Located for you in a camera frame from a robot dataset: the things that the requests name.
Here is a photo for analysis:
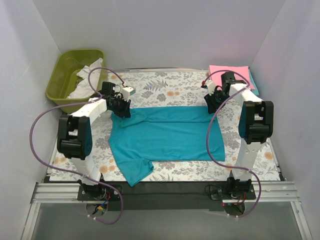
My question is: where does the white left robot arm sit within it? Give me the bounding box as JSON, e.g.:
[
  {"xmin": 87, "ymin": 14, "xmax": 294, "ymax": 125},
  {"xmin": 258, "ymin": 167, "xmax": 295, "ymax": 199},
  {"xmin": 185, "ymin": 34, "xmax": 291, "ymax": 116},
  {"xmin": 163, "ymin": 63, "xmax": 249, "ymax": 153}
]
[{"xmin": 57, "ymin": 82, "xmax": 136, "ymax": 200}]

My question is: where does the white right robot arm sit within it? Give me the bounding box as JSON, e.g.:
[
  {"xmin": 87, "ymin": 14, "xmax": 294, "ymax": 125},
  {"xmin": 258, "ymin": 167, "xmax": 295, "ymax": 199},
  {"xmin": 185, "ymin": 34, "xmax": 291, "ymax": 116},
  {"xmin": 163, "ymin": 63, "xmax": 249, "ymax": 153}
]
[{"xmin": 201, "ymin": 70, "xmax": 274, "ymax": 199}]

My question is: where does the pink folded t shirt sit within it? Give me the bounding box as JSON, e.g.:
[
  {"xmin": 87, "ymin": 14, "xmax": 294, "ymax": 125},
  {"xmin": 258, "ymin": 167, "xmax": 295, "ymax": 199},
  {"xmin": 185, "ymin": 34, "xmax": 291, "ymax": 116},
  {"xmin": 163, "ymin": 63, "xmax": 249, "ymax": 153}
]
[{"xmin": 208, "ymin": 64, "xmax": 256, "ymax": 91}]

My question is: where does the white crumpled t shirt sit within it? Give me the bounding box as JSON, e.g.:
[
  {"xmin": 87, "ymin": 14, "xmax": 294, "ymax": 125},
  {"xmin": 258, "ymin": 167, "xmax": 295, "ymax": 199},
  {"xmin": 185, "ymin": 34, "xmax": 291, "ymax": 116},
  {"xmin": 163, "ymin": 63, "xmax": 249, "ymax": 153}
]
[{"xmin": 67, "ymin": 57, "xmax": 103, "ymax": 99}]

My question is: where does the light teal folded t shirt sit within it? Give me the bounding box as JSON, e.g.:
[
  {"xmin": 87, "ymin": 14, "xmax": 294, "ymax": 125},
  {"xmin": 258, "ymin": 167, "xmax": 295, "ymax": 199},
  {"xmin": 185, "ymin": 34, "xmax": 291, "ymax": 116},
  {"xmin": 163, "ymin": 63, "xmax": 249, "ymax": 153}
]
[{"xmin": 247, "ymin": 66, "xmax": 260, "ymax": 96}]

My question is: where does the olive green plastic basket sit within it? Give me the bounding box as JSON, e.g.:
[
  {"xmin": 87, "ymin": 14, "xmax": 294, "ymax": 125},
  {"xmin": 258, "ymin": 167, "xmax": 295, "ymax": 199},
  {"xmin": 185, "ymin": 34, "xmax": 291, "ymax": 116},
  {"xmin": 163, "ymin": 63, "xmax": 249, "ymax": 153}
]
[{"xmin": 45, "ymin": 49, "xmax": 108, "ymax": 114}]

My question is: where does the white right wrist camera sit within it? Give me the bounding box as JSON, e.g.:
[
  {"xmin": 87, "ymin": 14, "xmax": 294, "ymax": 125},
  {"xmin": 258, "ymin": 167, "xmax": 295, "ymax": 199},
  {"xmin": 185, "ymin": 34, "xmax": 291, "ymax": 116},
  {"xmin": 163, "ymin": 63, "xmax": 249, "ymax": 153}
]
[{"xmin": 201, "ymin": 80, "xmax": 216, "ymax": 95}]

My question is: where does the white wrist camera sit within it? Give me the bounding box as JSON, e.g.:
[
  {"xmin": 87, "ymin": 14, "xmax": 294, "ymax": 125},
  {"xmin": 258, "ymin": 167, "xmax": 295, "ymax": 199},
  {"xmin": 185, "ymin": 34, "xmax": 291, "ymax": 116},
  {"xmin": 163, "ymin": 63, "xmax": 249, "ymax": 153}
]
[
  {"xmin": 201, "ymin": 80, "xmax": 216, "ymax": 95},
  {"xmin": 115, "ymin": 86, "xmax": 136, "ymax": 98}
]

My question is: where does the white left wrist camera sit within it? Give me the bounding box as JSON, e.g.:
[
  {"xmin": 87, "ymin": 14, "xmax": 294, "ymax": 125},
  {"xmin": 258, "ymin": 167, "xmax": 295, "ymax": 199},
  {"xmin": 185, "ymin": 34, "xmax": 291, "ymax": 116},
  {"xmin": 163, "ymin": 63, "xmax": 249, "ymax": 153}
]
[{"xmin": 115, "ymin": 86, "xmax": 136, "ymax": 98}]

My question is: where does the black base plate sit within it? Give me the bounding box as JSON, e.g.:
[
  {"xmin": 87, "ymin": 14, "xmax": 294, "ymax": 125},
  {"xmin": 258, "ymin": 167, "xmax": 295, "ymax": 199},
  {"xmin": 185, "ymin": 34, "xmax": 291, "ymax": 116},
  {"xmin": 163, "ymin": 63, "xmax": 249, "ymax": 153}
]
[{"xmin": 87, "ymin": 181, "xmax": 248, "ymax": 211}]

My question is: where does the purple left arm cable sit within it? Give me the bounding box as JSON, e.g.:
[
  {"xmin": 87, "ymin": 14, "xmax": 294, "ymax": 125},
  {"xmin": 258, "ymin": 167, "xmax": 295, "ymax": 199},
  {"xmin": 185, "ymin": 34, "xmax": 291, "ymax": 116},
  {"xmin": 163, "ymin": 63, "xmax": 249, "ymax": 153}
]
[{"xmin": 29, "ymin": 67, "xmax": 125, "ymax": 225}]

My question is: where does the aluminium front rail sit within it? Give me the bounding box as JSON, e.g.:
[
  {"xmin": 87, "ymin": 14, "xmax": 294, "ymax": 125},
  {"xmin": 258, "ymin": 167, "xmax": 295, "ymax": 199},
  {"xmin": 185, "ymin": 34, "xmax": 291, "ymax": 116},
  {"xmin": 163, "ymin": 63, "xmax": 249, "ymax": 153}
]
[{"xmin": 31, "ymin": 181, "xmax": 300, "ymax": 203}]

